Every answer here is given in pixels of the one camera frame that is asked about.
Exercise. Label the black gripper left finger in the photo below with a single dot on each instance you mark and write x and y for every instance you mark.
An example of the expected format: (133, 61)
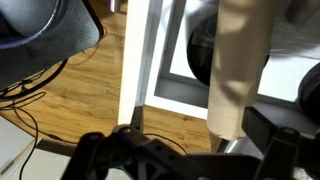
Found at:
(130, 151)

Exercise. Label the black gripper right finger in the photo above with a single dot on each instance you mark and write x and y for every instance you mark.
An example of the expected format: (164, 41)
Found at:
(284, 148)

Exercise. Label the brown paper roll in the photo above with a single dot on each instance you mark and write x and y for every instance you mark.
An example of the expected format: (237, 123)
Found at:
(242, 42)

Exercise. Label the open white wooden drawer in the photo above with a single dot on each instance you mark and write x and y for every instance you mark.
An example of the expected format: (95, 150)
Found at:
(155, 65)

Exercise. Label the black round pan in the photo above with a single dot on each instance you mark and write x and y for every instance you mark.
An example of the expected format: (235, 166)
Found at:
(200, 48)

